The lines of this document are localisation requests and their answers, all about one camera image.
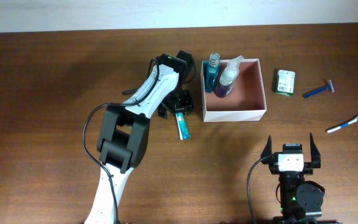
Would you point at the blue white toothbrush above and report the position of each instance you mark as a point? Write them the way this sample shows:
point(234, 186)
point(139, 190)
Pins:
point(343, 125)

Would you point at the white open cardboard box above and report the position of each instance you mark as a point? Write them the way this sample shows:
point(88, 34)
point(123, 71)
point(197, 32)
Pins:
point(246, 102)

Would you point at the blue disposable razor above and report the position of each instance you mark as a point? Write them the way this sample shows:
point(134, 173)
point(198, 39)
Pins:
point(329, 86)

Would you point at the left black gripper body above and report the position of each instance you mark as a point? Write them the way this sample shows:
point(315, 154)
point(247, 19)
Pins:
point(179, 99)

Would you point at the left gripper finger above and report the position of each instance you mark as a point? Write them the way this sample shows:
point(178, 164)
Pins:
point(162, 111)
point(189, 110)

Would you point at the green white soap box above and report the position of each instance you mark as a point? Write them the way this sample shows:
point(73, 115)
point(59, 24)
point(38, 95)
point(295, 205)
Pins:
point(285, 82)

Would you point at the teal toothpaste tube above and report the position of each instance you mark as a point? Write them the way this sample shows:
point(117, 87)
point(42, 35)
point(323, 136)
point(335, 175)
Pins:
point(182, 127)

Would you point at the clear blue sanitizer bottle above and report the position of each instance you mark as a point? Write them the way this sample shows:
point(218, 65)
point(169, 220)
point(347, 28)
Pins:
point(228, 77)

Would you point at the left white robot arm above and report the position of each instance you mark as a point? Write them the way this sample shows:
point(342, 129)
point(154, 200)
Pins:
point(124, 133)

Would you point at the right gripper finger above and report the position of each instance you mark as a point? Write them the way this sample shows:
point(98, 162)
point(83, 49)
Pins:
point(267, 151)
point(315, 155)

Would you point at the teal mouthwash bottle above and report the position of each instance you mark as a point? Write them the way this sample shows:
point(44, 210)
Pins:
point(212, 71)

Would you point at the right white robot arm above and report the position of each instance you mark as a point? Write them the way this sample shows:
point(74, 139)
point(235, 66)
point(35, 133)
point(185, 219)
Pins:
point(300, 200)

